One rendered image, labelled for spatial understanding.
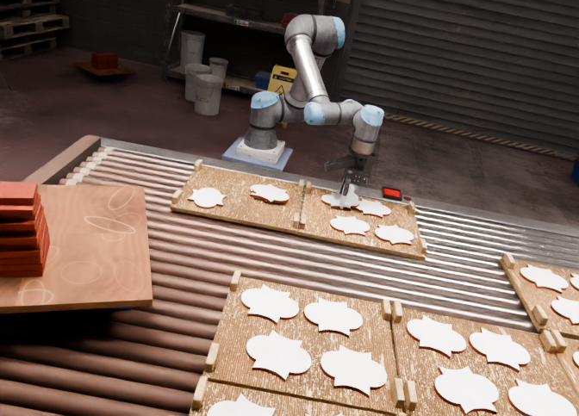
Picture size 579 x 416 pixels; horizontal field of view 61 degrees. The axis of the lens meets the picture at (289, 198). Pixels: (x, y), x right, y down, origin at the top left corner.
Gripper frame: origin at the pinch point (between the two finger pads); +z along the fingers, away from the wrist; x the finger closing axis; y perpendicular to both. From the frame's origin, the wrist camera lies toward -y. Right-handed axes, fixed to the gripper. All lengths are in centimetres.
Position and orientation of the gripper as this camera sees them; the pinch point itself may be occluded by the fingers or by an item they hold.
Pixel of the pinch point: (339, 200)
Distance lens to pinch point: 178.5
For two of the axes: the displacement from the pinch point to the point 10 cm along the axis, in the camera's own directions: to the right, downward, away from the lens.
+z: -2.1, 8.7, 4.4
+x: 1.0, -4.3, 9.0
